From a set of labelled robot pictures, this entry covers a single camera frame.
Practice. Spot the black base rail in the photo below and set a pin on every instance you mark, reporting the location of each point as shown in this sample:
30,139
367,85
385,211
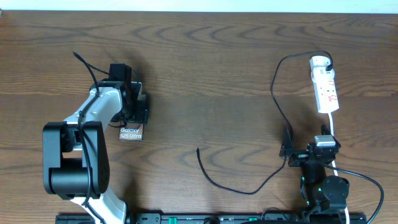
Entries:
269,217

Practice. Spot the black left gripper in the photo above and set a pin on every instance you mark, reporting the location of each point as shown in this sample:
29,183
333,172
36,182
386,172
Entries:
141,109

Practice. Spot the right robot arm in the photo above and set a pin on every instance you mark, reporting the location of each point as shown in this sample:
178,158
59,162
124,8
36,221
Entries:
325,194

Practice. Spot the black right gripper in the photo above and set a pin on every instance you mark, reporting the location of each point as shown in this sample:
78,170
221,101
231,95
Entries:
299,156

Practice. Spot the white power strip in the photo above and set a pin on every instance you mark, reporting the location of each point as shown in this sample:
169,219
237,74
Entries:
325,92

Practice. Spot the white USB charger plug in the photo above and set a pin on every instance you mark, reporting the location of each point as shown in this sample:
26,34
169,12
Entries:
320,74

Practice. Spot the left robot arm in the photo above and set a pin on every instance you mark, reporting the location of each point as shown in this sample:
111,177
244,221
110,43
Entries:
75,157

